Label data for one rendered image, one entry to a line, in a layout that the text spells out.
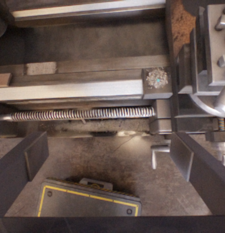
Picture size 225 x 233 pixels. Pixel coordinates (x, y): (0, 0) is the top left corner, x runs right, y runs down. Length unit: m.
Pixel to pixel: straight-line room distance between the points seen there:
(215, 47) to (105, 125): 0.80
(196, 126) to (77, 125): 0.73
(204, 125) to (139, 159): 0.92
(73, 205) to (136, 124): 0.69
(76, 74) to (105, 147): 0.90
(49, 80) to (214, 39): 0.58
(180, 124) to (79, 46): 0.58
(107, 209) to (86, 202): 0.14
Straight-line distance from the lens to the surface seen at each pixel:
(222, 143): 0.63
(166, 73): 0.63
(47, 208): 1.34
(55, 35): 0.94
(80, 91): 0.67
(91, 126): 1.06
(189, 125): 0.61
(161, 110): 0.67
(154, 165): 0.80
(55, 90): 0.70
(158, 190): 1.54
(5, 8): 0.70
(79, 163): 1.53
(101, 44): 0.86
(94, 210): 1.25
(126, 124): 1.04
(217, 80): 0.37
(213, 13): 0.44
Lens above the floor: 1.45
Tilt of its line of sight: 81 degrees down
